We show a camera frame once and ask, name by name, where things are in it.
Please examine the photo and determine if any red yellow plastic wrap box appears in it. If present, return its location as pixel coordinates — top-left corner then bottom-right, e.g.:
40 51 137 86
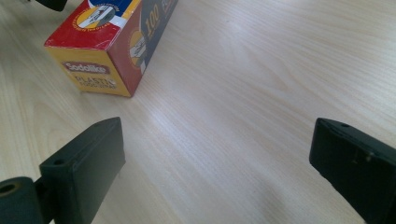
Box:
44 0 179 98

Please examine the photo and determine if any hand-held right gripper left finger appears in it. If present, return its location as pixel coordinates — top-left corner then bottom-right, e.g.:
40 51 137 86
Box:
38 117 127 224

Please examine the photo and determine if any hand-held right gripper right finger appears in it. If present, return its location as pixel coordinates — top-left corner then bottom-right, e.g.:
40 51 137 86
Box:
308 117 396 224

